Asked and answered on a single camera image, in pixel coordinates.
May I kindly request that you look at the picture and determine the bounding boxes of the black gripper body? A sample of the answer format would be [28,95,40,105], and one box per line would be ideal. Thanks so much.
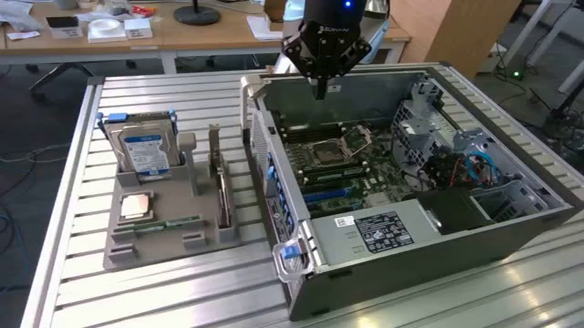
[301,0,367,79]

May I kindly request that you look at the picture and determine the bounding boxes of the black graphics card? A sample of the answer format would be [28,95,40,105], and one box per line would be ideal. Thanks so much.
[207,123,234,230]

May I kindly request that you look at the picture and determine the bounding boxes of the stack of white papers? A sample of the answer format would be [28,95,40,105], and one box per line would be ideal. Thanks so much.
[246,14,286,42]

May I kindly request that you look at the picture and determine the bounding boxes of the brown cardboard box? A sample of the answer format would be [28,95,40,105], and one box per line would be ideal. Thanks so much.
[264,0,286,23]

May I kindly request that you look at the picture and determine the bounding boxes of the black round lamp base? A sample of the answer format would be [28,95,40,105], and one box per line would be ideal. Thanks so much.
[173,0,224,25]

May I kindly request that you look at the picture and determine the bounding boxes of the metal socket cover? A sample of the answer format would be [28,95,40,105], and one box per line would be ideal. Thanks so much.
[341,124,372,155]

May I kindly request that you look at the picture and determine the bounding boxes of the wooden cabinet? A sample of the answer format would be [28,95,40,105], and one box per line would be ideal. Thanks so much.
[401,0,524,79]

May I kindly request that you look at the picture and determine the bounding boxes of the silver metal drive cage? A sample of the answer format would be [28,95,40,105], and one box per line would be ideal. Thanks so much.
[392,80,463,172]

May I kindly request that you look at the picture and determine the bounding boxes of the CPU socket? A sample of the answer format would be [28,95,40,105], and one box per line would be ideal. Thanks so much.
[309,140,353,168]

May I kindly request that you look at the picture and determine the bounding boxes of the white device by cabinet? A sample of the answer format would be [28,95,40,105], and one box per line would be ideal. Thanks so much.
[485,42,508,74]

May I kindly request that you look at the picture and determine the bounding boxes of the plain white box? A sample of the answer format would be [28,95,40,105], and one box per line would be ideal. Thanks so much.
[123,18,154,40]

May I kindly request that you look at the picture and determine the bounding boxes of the green motherboard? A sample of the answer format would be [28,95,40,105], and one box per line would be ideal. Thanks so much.
[273,115,421,219]

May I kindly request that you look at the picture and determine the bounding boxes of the blue expansion slot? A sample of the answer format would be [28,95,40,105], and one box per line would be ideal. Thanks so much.
[304,186,357,203]

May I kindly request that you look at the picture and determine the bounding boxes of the white tape roll on box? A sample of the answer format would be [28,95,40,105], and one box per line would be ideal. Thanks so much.
[87,18,129,44]

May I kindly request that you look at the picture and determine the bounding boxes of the hard disk with blue caddy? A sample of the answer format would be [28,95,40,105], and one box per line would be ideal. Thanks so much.
[97,109,178,182]

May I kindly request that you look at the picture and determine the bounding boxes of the black stand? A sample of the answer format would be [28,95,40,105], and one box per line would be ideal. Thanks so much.
[546,78,584,137]

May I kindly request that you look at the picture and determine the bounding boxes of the wooden desk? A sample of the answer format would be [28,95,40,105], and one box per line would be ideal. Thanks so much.
[0,0,412,66]

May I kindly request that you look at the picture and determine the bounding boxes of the white box with black top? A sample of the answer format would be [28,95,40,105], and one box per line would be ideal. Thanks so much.
[44,16,85,39]

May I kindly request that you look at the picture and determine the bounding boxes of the grey plastic parts rack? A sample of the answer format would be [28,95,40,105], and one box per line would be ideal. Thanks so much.
[102,132,244,271]

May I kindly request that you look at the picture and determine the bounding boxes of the black office chair base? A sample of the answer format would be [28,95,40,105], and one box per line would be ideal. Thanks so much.
[24,59,138,102]

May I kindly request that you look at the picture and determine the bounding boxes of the silver disk bay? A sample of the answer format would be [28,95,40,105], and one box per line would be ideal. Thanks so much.
[469,179,551,223]

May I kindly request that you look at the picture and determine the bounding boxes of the grey power supply unit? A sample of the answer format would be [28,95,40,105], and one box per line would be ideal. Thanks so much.
[304,200,444,267]

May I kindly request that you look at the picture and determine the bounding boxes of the CPU chip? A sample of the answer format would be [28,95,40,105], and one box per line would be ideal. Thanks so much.
[119,195,153,219]

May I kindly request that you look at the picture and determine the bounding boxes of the green RAM stick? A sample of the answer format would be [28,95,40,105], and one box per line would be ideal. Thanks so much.
[113,215,203,234]

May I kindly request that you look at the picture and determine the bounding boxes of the clear plastic bags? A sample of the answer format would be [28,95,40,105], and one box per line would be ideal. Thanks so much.
[0,0,44,30]

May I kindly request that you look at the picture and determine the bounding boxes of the open grey PC case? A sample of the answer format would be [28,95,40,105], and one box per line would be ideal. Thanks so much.
[241,66,578,322]

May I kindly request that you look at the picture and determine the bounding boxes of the blue wire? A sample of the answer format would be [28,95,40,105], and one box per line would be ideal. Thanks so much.
[465,150,503,187]

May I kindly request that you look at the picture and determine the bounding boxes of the red wire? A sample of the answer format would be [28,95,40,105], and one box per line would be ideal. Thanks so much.
[455,156,472,186]

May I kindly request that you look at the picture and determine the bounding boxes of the white table frame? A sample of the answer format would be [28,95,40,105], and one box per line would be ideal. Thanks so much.
[502,0,584,93]

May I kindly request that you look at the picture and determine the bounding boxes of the white floor cable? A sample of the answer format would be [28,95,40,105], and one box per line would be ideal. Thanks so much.
[0,143,74,163]

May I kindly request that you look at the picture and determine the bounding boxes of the blue floor cable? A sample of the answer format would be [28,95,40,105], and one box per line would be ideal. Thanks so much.
[0,163,36,291]

